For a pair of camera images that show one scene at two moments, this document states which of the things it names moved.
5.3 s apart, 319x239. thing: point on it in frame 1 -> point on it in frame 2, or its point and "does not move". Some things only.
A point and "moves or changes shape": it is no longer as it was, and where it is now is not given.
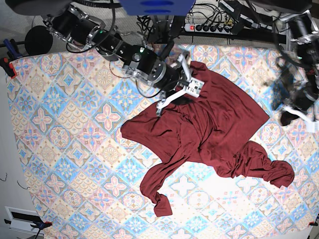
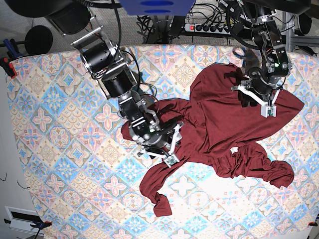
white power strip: [211, 28] does not move
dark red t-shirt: [213, 129] moves or changes shape
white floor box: [21, 219] does not move
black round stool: [38, 40] does not move
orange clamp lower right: [313, 223] does not move
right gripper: [299, 105] -> [260, 90]
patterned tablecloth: [85, 177] does not move
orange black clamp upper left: [8, 67] does not move
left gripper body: [185, 82] -> [163, 145]
